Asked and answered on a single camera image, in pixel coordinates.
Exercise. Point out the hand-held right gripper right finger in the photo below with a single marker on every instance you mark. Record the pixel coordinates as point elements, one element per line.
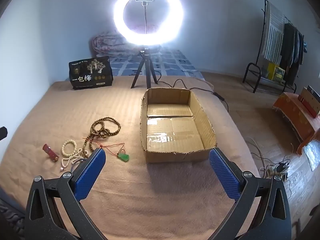
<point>223,172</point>

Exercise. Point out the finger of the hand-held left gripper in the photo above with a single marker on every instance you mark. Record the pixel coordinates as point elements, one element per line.
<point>2,131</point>

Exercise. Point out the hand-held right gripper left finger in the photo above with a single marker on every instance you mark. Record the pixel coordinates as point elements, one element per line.
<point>91,170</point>

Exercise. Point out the blue metal bangle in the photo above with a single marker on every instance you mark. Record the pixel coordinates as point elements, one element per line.
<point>75,160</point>

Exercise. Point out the cardboard box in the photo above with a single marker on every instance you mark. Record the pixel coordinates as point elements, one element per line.
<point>172,132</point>

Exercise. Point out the white power strip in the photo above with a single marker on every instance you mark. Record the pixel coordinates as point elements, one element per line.
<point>273,171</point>

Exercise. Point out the tan blanket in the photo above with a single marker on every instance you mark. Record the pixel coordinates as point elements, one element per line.
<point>137,192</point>

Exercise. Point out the person's dark clothing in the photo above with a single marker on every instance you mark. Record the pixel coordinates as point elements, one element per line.
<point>10,215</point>

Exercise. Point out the clear plastic sheet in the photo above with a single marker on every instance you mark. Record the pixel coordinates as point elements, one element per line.
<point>312,153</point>

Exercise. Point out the orange patterned cloth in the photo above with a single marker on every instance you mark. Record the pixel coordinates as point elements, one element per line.
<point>292,112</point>

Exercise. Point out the black snack bag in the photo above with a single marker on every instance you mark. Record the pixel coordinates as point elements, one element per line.
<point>91,76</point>

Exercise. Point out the black clothes rack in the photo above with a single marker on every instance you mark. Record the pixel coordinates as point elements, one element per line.
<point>252,66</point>

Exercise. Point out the yellow box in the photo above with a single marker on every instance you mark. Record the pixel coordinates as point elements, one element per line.
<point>277,73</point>

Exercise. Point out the brown cardboard carton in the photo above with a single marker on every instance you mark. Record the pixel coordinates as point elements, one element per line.
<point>310,100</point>

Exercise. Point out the black tripod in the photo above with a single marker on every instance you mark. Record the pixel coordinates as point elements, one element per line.
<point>145,62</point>

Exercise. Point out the folded pink quilt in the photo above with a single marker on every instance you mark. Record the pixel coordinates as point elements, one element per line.
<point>105,43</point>

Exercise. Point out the hanging dark clothes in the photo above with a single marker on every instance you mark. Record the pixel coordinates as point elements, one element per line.
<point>290,47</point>

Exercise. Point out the striped grey cloth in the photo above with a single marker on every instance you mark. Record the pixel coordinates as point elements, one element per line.
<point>272,35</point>

